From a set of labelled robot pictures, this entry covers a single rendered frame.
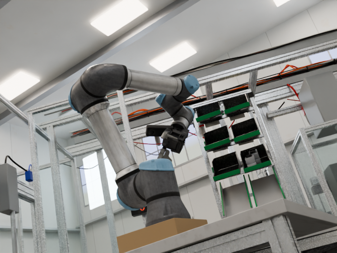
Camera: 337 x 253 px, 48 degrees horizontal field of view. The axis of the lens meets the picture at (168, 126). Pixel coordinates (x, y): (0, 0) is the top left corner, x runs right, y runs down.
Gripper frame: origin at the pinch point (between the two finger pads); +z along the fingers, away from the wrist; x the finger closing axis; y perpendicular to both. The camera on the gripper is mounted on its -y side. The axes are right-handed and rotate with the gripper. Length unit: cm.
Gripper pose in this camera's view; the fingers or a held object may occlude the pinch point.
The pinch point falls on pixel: (157, 153)
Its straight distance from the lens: 148.9
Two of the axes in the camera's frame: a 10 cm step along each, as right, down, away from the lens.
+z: -3.2, 5.0, -8.1
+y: 9.3, 3.2, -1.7
